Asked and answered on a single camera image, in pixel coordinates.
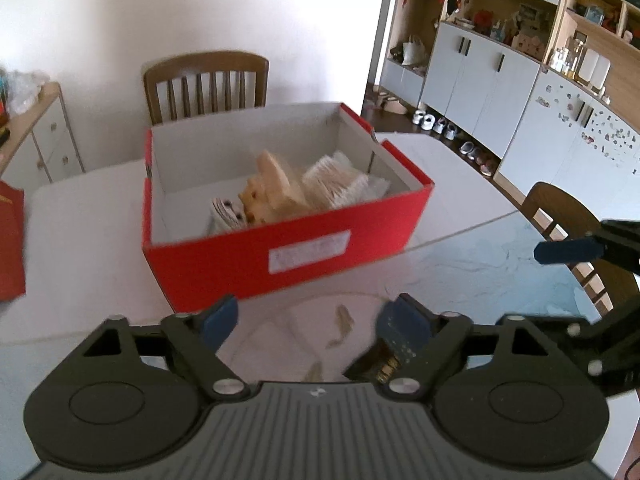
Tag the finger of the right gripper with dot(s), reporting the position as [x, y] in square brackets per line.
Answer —
[614, 241]
[569, 333]

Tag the bag of cotton swabs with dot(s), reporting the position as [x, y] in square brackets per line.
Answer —
[333, 182]

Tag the beige bread plush in box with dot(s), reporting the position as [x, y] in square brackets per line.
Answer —
[273, 194]

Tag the white sideboard cabinet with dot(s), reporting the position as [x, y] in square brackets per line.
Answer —
[41, 148]

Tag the wooden chair at right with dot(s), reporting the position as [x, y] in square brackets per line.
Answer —
[575, 236]

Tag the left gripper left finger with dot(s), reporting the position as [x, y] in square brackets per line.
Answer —
[195, 340]

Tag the painted table mat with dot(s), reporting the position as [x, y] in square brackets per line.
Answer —
[483, 273]

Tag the wooden chair behind table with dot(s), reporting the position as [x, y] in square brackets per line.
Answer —
[202, 83]

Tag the black snack packet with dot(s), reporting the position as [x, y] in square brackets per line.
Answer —
[378, 364]

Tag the white wall cabinet unit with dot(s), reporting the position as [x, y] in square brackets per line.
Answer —
[535, 90]

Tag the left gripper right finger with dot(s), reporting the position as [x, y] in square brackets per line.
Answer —
[427, 347]

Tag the red cardboard box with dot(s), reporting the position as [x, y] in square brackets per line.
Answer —
[190, 162]

